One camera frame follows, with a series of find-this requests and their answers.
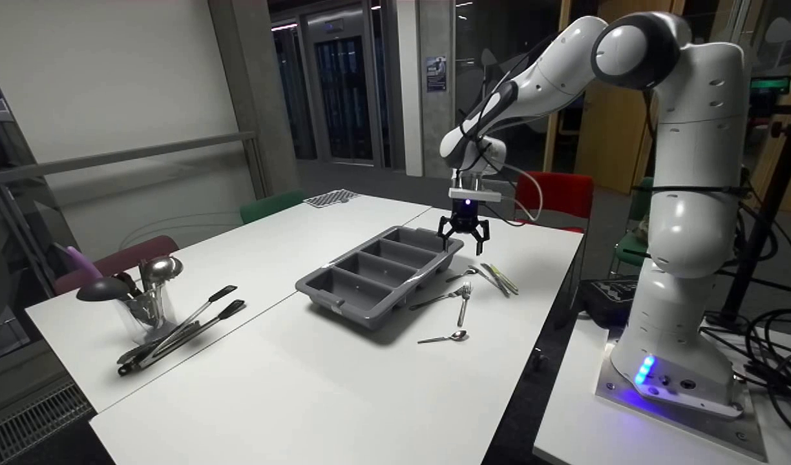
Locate metal utensil holder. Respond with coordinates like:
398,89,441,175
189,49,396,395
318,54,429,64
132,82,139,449
124,286,181,334

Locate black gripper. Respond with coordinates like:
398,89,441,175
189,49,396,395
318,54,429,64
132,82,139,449
433,200,494,258

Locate grey wall handrail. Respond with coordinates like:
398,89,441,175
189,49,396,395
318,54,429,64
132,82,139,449
0,130,257,191

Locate black control box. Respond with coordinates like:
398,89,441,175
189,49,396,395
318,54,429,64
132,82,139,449
578,276,639,330

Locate grey plastic cutlery tray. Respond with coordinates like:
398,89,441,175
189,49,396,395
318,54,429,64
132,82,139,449
292,224,468,334

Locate black device green display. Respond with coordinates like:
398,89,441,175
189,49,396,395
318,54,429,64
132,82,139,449
747,72,791,98

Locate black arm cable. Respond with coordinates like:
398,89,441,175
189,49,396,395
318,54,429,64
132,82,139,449
630,86,751,200

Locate wooden door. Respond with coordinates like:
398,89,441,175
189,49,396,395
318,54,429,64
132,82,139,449
573,0,665,196

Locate purple kitchen utensil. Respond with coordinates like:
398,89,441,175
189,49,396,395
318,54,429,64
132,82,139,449
55,243,105,285

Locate black tipped metal tongs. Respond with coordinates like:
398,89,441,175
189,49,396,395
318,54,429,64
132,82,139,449
117,281,239,370
117,298,248,377

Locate bright red chair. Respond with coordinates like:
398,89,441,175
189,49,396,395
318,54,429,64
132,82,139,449
511,168,596,236

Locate silver ladle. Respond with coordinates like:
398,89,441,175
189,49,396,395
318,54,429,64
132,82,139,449
137,254,185,301

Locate black ladle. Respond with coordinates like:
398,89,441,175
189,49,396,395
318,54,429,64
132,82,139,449
75,275,145,305

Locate black tripod pole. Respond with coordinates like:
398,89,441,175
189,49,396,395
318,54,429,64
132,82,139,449
716,80,791,330

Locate floor vent grille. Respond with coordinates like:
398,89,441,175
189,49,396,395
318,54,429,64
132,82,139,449
0,382,95,465

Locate thin gripper cable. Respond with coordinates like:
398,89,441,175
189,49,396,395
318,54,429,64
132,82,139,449
495,168,544,230

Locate small silver spoon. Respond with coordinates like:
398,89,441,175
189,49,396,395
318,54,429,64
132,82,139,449
416,328,471,346

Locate dark red chair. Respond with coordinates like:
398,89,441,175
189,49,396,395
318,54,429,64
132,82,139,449
55,233,181,294

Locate silver metal fork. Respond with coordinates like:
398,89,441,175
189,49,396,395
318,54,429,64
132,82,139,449
451,281,472,330

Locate silver table knife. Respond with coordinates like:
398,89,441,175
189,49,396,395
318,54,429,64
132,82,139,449
480,263,511,301

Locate black cable bundle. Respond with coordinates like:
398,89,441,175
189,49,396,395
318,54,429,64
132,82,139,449
701,307,791,449

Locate small wall poster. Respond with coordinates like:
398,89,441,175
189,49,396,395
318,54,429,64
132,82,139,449
424,54,449,95

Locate grey robot mounting plate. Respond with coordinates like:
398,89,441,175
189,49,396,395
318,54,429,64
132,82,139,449
594,339,771,463

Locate dark glass door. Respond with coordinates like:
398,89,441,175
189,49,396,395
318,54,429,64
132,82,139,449
299,9,391,165

